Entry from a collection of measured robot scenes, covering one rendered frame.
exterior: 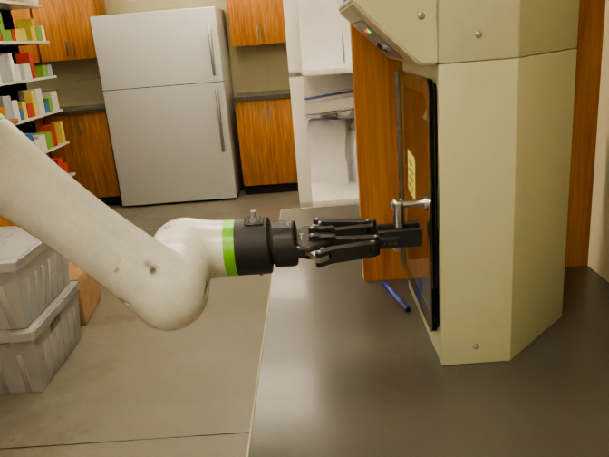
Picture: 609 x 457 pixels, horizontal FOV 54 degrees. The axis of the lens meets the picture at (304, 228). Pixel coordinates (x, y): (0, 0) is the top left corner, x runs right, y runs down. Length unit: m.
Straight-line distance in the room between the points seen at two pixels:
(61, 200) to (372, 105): 0.67
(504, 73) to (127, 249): 0.57
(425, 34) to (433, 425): 0.53
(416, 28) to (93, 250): 0.52
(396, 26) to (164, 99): 5.12
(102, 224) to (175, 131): 5.12
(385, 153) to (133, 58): 4.83
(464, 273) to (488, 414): 0.21
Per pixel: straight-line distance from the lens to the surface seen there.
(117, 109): 6.03
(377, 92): 1.24
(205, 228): 0.95
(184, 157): 5.95
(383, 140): 1.25
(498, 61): 0.90
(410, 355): 1.04
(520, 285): 1.01
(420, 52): 0.87
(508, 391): 0.97
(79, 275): 3.66
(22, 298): 2.92
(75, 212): 0.82
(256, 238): 0.93
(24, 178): 0.82
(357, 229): 0.98
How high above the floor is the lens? 1.46
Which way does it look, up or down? 17 degrees down
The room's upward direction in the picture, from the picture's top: 5 degrees counter-clockwise
